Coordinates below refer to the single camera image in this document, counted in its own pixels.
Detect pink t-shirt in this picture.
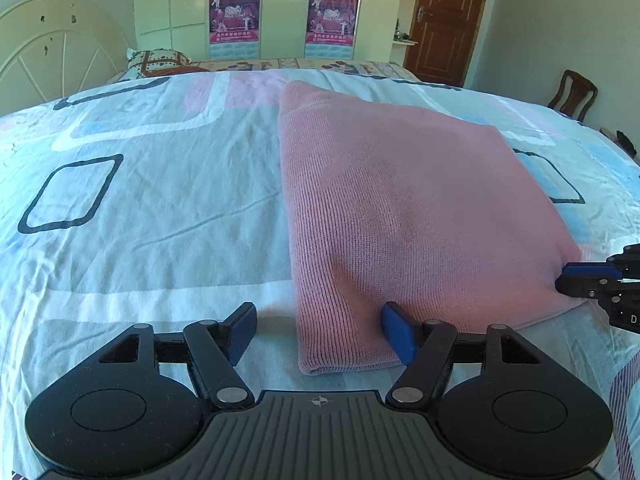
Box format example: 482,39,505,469
277,80,583,376

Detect purple striped cloth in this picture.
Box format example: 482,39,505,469
607,355,640,480

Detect pastel patterned bed sheet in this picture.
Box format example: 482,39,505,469
0,67,640,480

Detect purple wall poster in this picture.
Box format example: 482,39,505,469
208,0,262,59
305,0,360,59

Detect floral patchwork bedspread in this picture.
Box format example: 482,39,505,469
187,56,416,81

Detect cream round headboard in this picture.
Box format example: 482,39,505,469
0,0,133,103

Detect brown wooden chair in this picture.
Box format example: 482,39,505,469
547,70,599,124

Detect dark object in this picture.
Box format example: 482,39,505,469
615,130,640,161

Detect orange striped cushion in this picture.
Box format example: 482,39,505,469
144,62,211,78

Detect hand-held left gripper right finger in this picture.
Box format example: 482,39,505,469
381,301,551,407

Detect patterned pillow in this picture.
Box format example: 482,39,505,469
125,48,193,80

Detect cream wardrobe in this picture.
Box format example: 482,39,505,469
132,0,408,63

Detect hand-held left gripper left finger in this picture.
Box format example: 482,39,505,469
92,301,259,409

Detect brown wooden door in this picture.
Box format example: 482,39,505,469
402,0,496,88

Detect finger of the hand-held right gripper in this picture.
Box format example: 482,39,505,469
561,244,640,281
555,277,609,303

